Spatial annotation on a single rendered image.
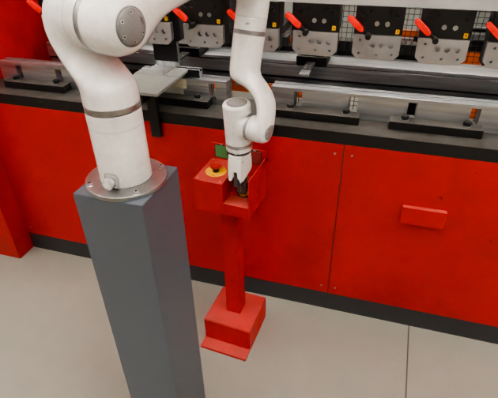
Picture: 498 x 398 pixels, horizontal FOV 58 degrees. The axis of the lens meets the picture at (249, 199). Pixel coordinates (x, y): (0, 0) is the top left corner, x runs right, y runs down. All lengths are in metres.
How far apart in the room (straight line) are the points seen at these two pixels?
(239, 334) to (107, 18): 1.36
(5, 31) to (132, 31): 1.57
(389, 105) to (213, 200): 0.69
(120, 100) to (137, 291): 0.50
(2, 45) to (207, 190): 1.29
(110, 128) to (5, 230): 1.63
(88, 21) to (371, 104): 1.07
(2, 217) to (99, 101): 1.60
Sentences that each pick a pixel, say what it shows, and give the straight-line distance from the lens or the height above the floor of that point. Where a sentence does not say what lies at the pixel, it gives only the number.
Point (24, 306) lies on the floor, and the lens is 2.37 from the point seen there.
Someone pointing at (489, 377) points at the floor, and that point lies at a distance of 2.09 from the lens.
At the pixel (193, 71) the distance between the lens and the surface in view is 1.81.
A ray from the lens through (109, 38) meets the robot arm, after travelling 0.89.
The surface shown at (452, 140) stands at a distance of 1.64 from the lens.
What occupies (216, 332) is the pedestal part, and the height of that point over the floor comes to 0.06.
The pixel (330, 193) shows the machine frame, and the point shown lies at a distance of 1.73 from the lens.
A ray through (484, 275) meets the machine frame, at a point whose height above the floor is 0.35.
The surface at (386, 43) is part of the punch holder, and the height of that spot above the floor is 1.15.
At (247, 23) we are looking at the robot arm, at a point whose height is 1.27.
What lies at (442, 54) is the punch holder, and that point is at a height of 1.13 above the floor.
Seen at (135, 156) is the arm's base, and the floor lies 1.08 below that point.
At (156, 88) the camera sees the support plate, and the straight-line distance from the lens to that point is 1.65.
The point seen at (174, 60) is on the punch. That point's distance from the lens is 1.84.
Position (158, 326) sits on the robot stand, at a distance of 1.29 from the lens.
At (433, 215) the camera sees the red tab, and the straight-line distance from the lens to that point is 1.73.
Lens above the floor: 1.57
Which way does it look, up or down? 34 degrees down
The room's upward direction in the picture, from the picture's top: 1 degrees counter-clockwise
